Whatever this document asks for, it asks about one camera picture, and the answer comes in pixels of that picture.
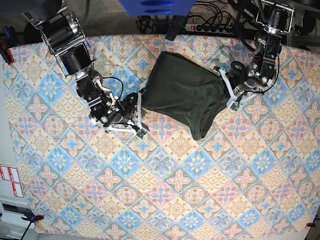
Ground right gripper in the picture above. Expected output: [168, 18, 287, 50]
[112, 93, 139, 125]

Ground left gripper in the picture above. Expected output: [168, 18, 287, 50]
[226, 61, 258, 96]

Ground dark green long-sleeve shirt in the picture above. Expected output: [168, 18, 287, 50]
[142, 51, 230, 141]

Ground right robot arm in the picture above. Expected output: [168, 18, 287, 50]
[23, 0, 142, 131]

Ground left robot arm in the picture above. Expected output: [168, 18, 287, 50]
[222, 0, 294, 98]

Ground white power strip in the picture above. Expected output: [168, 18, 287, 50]
[184, 23, 232, 34]

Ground black remote control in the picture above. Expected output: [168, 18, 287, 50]
[165, 15, 187, 41]

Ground colourful patterned tablecloth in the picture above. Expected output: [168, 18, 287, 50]
[3, 43, 320, 240]

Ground blue plastic box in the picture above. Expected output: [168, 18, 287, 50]
[119, 0, 196, 16]

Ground blue clamp top left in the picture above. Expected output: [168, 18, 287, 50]
[0, 26, 14, 66]

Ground blue clamp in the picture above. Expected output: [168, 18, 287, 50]
[20, 213, 45, 240]
[0, 26, 14, 66]

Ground red white labels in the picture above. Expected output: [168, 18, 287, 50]
[0, 165, 24, 198]

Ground blue clamp bottom left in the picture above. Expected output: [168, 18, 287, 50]
[20, 213, 45, 240]

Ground orange clamp bottom right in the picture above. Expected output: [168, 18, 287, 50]
[306, 222, 316, 228]

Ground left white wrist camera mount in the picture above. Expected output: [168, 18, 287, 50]
[214, 66, 259, 112]

